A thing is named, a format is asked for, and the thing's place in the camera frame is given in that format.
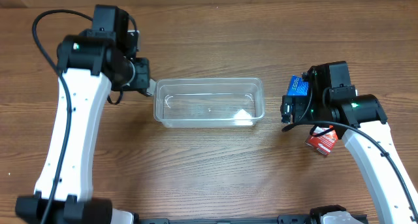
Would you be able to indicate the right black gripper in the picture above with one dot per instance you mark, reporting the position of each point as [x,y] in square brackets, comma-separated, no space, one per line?
[287,110]

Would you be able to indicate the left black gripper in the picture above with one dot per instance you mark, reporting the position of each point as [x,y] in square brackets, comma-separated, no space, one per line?
[142,75]

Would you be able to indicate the blue medicine box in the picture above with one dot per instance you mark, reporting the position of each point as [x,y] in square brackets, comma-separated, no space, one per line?
[297,87]

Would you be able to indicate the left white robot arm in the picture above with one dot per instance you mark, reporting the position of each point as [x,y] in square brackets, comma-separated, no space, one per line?
[89,66]

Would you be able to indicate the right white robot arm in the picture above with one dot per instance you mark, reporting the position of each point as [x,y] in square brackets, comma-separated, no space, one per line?
[325,99]

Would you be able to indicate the clear plastic container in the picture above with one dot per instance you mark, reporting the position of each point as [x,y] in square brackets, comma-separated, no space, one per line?
[209,102]

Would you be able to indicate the red medicine box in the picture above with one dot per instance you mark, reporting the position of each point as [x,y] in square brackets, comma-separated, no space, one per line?
[322,139]

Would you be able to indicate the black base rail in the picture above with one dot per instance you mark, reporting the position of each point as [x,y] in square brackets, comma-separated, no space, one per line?
[281,219]

